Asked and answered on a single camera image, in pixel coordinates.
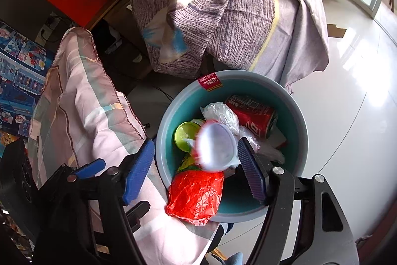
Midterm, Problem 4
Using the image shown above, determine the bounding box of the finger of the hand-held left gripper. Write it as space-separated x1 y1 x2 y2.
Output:
126 201 151 233
74 159 106 180

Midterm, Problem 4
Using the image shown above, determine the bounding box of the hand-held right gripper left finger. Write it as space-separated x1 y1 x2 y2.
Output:
31 138 156 265

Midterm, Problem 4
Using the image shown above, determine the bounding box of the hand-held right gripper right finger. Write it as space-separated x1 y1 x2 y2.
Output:
237 137 360 265

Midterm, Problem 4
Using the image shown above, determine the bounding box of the red soda can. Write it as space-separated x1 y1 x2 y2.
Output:
224 94 279 138

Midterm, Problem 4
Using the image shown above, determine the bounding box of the yellow-green plastic lid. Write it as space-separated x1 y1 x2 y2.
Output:
174 119 205 153

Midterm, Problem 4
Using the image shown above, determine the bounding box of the red plastic bag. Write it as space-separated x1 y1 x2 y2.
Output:
165 153 224 227

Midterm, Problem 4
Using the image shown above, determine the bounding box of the clear plastic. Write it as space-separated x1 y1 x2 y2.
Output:
201 102 284 163

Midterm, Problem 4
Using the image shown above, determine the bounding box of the teal plastic bin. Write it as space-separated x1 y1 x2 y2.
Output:
156 70 310 224

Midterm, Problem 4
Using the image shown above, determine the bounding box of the plaid pastel blanket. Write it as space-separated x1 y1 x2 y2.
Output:
28 27 221 265

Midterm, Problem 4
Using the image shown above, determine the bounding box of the blue toy box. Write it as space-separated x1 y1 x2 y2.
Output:
0 21 55 138

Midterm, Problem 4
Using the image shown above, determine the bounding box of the white power adapter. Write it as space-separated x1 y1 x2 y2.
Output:
40 15 63 39

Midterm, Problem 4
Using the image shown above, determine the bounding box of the purple striped blanket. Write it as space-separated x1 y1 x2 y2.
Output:
130 0 330 95

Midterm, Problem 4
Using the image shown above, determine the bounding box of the cardboard piece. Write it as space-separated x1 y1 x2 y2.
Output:
327 23 347 38

